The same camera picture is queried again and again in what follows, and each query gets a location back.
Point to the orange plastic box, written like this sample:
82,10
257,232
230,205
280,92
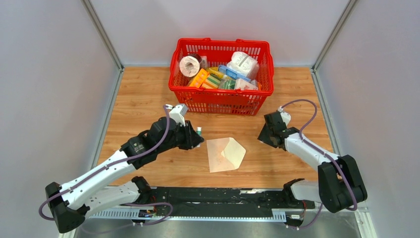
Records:
198,79

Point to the red plastic shopping basket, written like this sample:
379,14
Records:
218,52

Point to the blue plastic package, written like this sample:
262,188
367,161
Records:
231,73

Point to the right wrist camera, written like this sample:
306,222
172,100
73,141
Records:
286,117

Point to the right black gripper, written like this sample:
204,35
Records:
262,137

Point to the white small box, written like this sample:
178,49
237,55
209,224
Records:
243,85

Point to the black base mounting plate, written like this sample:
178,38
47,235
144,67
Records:
220,202

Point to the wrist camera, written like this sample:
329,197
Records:
177,113
286,117

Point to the green yellow sponge pack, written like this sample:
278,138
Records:
211,82

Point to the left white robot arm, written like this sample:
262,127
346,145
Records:
73,202

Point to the wrapped white tissue pack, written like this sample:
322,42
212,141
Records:
244,64

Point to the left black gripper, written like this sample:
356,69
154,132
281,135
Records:
192,139

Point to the cream paper envelope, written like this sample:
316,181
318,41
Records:
224,154

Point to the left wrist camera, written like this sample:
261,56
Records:
177,113

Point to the green white glue stick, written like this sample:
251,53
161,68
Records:
199,130

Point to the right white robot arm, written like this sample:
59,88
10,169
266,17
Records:
339,183

